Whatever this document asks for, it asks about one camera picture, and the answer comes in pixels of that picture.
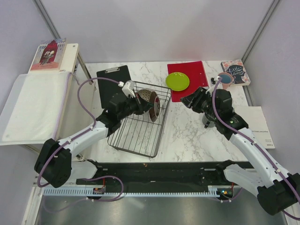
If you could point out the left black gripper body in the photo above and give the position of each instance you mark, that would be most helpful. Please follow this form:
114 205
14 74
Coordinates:
131 106

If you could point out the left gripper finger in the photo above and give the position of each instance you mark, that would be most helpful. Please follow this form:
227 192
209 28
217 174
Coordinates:
140 101
141 111

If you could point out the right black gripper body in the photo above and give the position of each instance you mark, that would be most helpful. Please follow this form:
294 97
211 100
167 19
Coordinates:
204 104

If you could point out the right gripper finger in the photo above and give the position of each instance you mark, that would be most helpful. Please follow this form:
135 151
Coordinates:
190 103
191 98

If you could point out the dark brown floral plate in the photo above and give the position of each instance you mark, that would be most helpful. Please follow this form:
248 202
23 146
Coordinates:
155 110

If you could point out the grey ceramic mug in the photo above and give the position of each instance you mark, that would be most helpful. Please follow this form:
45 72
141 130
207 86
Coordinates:
208 120

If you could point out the green plate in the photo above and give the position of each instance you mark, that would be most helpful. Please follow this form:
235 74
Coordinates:
177 81

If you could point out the grey wire dish rack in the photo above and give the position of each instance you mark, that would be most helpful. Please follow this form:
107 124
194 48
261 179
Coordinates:
138 134

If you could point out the pink plastic cup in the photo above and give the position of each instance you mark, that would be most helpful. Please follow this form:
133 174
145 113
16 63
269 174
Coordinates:
225 86

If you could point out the patterned ceramic bowl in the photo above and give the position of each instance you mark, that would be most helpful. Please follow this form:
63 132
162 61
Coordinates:
145 94

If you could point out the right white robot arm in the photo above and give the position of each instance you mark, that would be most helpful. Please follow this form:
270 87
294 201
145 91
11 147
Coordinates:
274 186

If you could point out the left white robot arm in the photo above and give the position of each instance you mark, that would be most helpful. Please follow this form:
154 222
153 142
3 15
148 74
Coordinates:
54 163

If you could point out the red folder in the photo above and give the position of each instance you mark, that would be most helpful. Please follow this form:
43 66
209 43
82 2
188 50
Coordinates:
195 72

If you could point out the Little Women book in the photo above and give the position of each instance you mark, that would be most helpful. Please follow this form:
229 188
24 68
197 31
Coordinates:
238 72

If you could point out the white spiral notebook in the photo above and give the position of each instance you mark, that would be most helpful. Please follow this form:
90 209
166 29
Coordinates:
254 117

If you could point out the red cover book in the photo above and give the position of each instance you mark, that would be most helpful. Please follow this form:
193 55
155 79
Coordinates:
49 55

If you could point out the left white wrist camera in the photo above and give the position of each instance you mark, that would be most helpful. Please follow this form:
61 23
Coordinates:
128 88

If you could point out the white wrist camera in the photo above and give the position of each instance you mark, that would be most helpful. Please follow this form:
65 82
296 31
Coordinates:
128 88
214 81

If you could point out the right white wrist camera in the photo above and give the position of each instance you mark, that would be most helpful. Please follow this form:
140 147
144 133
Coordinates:
214 81

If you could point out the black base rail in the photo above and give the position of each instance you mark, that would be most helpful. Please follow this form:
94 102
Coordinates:
175 176

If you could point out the light blue cable duct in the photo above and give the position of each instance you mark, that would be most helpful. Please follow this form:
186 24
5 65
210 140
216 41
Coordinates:
108 192

